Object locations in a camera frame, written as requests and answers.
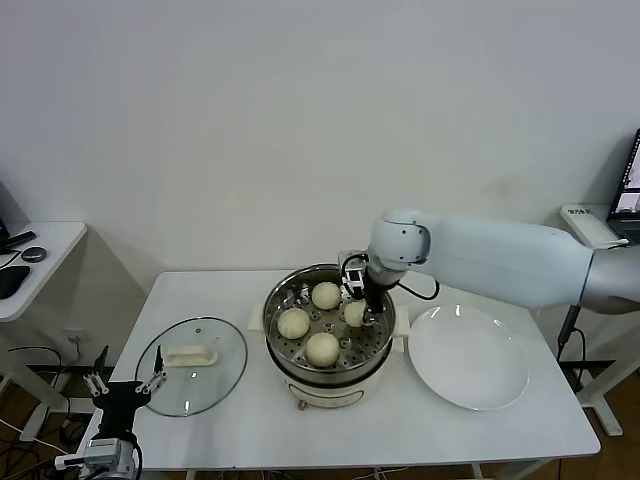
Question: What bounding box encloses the white floor cable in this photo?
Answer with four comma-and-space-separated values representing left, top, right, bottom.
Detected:
0, 418, 76, 458

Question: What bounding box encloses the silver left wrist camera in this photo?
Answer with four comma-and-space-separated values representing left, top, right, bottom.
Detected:
54, 437, 124, 472

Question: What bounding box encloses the black cable under desk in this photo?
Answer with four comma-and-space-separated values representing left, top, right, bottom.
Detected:
8, 347, 67, 376

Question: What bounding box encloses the dark monitor screen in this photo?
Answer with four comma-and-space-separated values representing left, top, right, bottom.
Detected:
0, 178, 31, 242

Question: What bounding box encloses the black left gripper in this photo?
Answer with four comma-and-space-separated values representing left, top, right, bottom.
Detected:
82, 344, 170, 441

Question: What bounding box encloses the open black laptop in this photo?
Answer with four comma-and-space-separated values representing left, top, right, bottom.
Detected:
607, 129, 640, 241

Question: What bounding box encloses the white wall outlet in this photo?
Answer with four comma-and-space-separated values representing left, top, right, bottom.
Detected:
63, 327, 95, 347

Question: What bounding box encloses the white side desk with mouse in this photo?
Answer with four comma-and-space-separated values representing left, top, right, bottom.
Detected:
0, 222, 96, 444

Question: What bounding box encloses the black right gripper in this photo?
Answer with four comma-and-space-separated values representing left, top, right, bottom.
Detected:
361, 268, 391, 328

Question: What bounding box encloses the black cable with adapter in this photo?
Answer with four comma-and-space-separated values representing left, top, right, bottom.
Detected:
555, 304, 589, 396

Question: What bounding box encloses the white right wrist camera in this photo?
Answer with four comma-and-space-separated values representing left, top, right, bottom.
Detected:
338, 248, 372, 297

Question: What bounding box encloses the white electric cooker base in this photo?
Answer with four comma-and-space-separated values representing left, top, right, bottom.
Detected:
248, 304, 411, 414

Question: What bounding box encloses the stainless steel steamer basket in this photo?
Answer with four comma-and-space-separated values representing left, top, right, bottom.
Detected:
263, 264, 396, 375

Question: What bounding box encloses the white side desk with laptop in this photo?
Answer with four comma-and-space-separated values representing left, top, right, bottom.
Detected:
558, 204, 640, 439

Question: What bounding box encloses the white steamed baozi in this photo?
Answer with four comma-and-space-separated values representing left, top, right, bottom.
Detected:
276, 307, 311, 340
304, 332, 342, 369
311, 280, 344, 311
343, 301, 369, 329

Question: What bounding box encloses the glass lid with white handle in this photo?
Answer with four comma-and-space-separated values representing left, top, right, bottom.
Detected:
134, 315, 249, 419

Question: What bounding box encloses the black bar-shaped device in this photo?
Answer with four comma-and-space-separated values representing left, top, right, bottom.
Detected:
0, 231, 39, 254

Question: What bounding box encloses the white round plate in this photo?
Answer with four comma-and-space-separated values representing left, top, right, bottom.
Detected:
407, 304, 530, 412

